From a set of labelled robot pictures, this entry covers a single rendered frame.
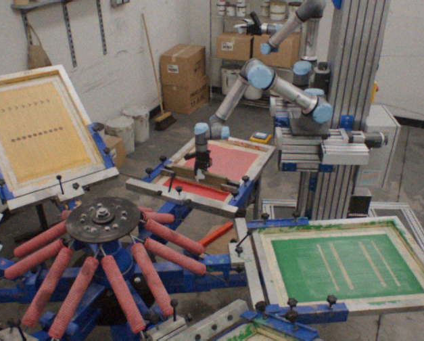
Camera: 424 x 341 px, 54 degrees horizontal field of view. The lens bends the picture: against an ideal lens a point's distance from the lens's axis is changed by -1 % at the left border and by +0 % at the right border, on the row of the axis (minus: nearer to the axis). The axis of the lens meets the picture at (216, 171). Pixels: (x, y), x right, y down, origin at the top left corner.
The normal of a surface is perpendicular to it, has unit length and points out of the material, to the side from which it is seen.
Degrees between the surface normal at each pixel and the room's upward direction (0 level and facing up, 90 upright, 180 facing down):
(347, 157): 90
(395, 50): 90
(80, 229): 0
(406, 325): 0
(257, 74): 87
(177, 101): 90
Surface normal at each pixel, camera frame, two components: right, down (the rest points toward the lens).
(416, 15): -0.42, 0.47
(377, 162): -0.04, 0.52
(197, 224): 0.00, -0.85
